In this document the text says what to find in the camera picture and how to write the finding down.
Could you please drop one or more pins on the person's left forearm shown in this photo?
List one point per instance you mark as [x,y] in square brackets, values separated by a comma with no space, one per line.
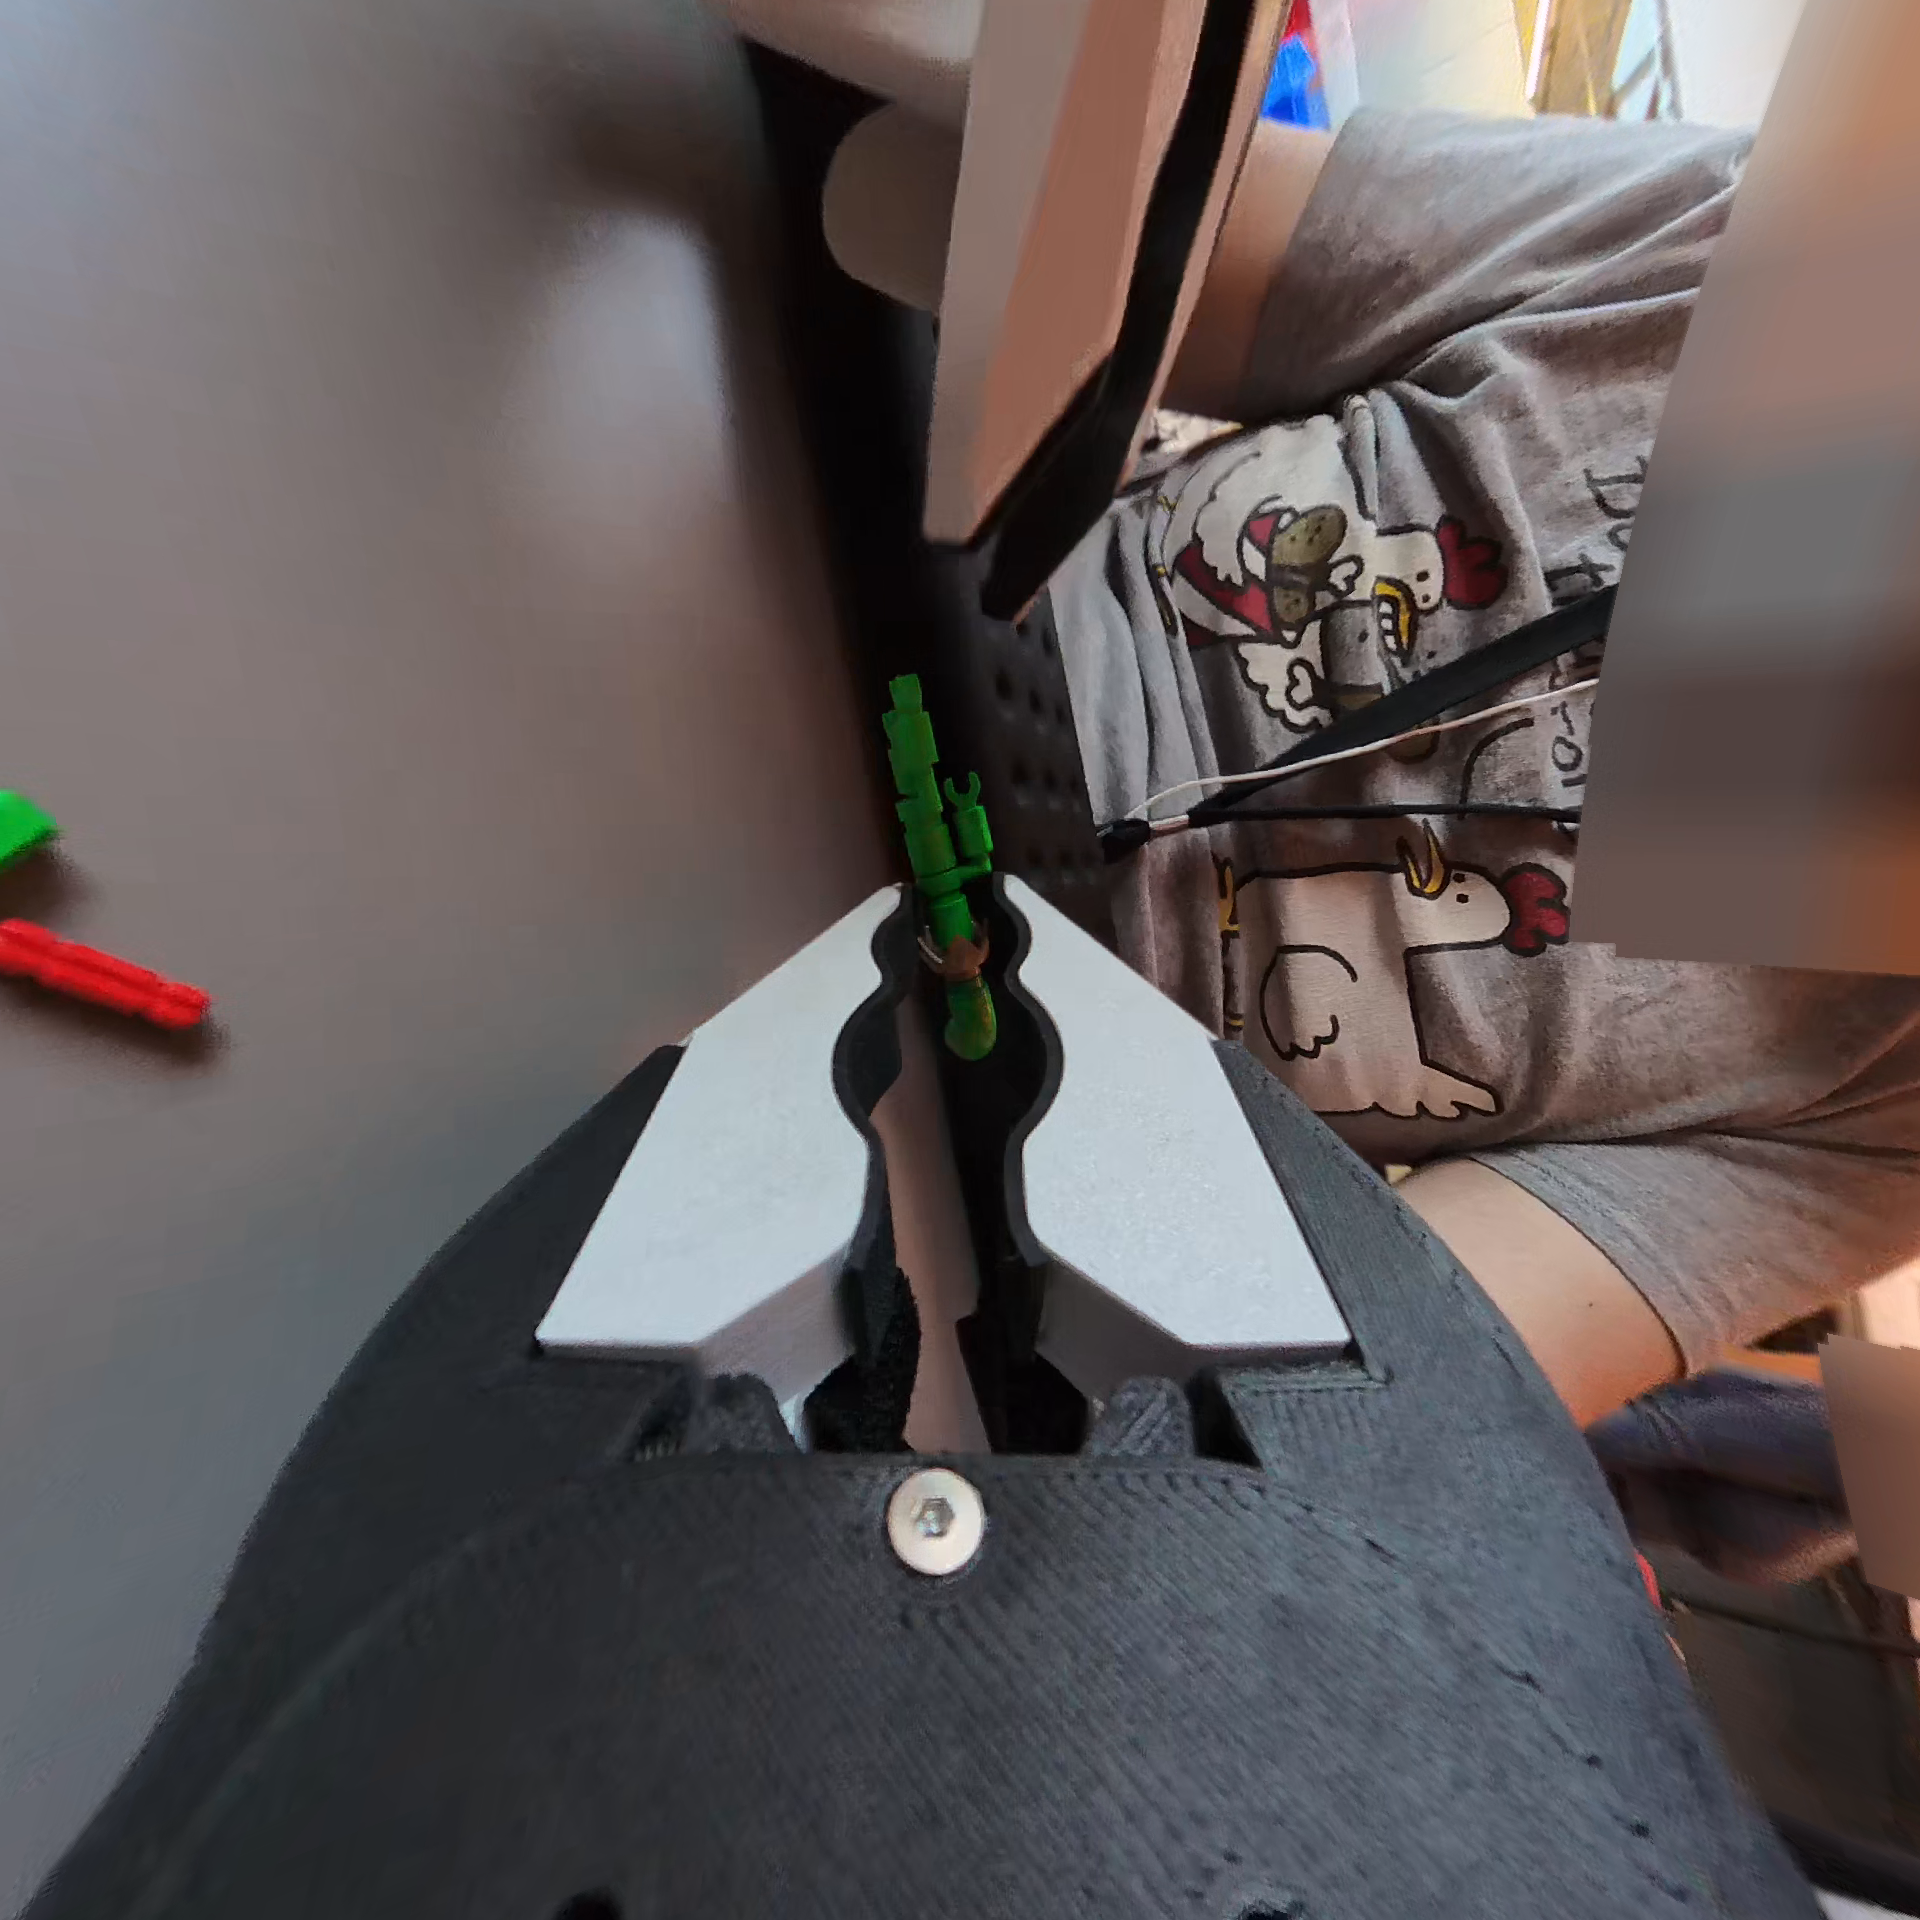
[1547,1274]

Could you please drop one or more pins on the green lego stem brown collar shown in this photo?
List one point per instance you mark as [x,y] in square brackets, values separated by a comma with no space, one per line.
[947,898]

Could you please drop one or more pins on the long red lego pin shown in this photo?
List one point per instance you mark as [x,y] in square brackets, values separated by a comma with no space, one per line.
[106,976]

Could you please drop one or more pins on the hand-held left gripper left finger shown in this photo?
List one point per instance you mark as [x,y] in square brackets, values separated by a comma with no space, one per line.
[721,1186]

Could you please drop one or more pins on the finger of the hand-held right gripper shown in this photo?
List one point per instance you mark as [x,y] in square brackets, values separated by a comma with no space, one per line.
[1048,227]

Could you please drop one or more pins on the dark blue cloth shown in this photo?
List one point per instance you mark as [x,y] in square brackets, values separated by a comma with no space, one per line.
[1727,1471]

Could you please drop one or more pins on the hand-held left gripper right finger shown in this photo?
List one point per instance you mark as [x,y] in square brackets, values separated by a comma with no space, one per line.
[1170,1186]

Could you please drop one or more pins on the person in grey chicken shirt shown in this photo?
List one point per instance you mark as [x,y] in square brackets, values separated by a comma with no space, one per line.
[1500,376]

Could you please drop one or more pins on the green lego clip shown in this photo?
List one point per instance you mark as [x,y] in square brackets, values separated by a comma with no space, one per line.
[18,827]

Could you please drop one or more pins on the person's right forearm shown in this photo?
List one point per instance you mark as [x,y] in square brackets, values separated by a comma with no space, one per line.
[1261,256]

